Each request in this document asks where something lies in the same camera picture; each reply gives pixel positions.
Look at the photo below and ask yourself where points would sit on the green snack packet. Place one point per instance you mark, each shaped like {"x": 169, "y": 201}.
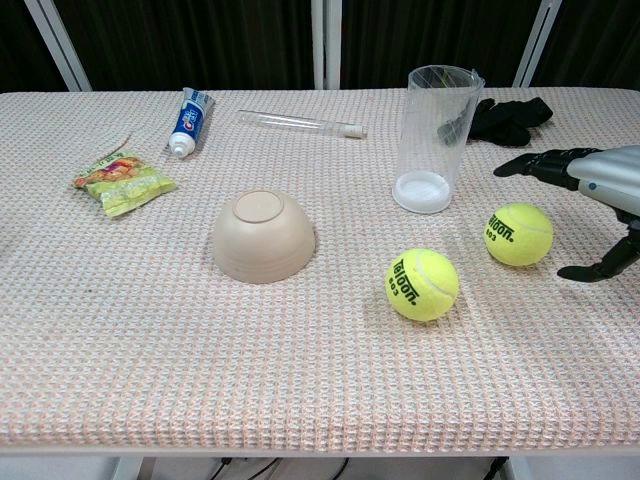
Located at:
{"x": 122, "y": 182}

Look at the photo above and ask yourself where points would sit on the clear plastic tube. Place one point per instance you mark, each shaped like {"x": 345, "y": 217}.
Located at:
{"x": 300, "y": 123}

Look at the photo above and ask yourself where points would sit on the beige upturned bowl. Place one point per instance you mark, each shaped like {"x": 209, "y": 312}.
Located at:
{"x": 264, "y": 242}

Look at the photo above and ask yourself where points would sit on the white frame post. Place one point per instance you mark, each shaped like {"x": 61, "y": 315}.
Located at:
{"x": 55, "y": 40}
{"x": 537, "y": 42}
{"x": 325, "y": 42}

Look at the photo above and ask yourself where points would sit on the checkered woven tablecloth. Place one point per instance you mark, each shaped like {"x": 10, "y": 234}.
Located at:
{"x": 200, "y": 350}

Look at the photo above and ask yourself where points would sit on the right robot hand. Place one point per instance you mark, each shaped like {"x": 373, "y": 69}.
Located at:
{"x": 607, "y": 177}

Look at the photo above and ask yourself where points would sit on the black cloth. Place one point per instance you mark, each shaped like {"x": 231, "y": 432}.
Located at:
{"x": 510, "y": 122}

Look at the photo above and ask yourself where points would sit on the clear plastic cup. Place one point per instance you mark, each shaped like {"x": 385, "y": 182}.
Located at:
{"x": 434, "y": 150}

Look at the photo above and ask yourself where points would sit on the blue white toothpaste tube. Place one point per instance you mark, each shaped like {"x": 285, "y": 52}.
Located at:
{"x": 190, "y": 125}

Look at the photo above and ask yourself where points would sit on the yellow tennis ball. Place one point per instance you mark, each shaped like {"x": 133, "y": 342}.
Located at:
{"x": 422, "y": 284}
{"x": 519, "y": 234}

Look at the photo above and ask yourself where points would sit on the white table leg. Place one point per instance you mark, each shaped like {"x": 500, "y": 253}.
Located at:
{"x": 510, "y": 468}
{"x": 127, "y": 468}

